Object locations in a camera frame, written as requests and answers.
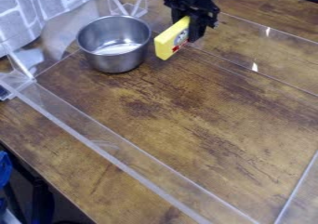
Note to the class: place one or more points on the blue object at edge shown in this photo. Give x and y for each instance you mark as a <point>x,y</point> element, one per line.
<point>6,168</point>

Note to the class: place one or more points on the clear acrylic corner bracket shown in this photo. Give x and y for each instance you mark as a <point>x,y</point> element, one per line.
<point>136,10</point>

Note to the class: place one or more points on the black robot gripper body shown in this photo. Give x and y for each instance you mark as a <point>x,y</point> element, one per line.
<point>201,8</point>

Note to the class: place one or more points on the stainless steel bowl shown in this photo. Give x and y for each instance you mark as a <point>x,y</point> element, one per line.
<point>114,42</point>

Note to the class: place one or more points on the grey white patterned cloth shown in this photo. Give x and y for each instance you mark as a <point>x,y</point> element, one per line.
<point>23,18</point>

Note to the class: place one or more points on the yellow butter block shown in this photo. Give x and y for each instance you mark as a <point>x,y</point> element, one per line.
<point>171,39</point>

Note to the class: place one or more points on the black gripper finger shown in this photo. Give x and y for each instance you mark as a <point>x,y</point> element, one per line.
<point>197,27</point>
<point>178,14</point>

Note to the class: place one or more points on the clear acrylic barrier wall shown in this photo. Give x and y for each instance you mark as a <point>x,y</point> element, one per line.
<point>195,201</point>

